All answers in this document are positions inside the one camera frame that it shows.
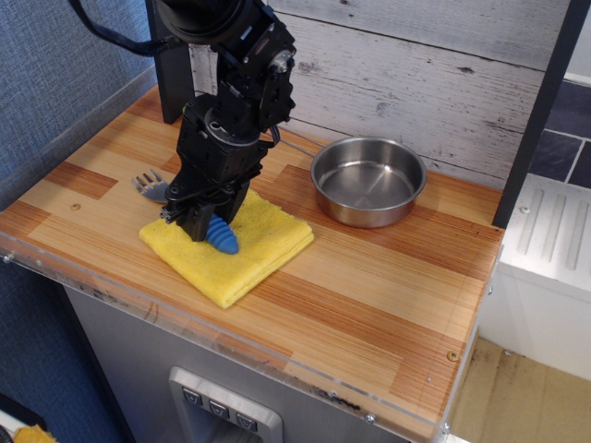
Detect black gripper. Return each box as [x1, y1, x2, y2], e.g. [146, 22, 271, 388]
[162, 94, 269, 243]

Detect blue handled metal spork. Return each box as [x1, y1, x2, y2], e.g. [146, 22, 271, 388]
[131, 169, 239, 255]

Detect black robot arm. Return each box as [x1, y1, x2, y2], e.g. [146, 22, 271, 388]
[70, 1, 296, 242]

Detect clear acrylic table edge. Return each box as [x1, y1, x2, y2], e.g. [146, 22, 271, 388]
[1, 222, 502, 442]

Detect yellow folded cloth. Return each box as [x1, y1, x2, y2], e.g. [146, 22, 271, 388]
[139, 190, 314, 308]

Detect stainless steel pan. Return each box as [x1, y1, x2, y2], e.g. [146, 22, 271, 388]
[282, 130, 428, 230]

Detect silver toy cabinet front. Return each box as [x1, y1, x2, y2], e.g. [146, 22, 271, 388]
[66, 285, 442, 442]

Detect yellow black object on floor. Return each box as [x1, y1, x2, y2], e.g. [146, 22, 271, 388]
[1, 411, 57, 443]

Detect white radiator cover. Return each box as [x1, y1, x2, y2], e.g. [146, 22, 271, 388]
[479, 174, 590, 379]

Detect black left frame post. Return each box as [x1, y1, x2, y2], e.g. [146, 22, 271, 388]
[145, 1, 194, 124]

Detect black frame post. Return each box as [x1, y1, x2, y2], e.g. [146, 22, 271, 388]
[145, 1, 194, 124]
[492, 0, 590, 229]

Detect black right frame post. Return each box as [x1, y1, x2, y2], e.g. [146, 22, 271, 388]
[492, 0, 590, 229]

